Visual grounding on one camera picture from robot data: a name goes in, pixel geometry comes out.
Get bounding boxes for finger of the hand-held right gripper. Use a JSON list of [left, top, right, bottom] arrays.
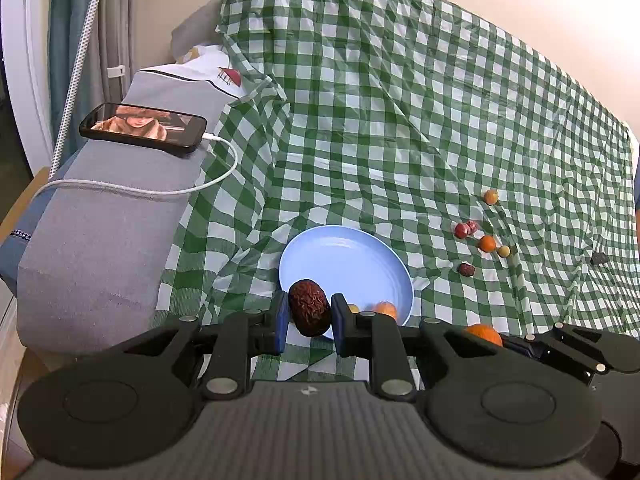
[[502, 323, 640, 387]]

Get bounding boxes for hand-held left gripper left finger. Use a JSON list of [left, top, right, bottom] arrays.
[[117, 292, 292, 401]]

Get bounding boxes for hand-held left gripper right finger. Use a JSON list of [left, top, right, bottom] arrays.
[[330, 294, 505, 403]]

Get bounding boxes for light blue plate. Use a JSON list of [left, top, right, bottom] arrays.
[[278, 225, 415, 343]]

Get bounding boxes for grey cushion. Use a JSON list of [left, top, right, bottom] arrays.
[[16, 69, 248, 353]]

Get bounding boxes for green checked cloth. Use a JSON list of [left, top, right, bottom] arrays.
[[155, 0, 640, 396]]

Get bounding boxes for black smartphone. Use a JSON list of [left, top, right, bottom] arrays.
[[79, 102, 208, 156]]

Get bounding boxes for white printed pillow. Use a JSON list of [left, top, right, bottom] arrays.
[[140, 44, 258, 103]]

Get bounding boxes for grey curtain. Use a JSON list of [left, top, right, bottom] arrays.
[[47, 0, 132, 131]]

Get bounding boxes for white charging cable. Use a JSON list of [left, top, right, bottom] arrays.
[[27, 132, 238, 211]]

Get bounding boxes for white window frame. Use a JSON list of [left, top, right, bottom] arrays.
[[0, 0, 56, 161]]

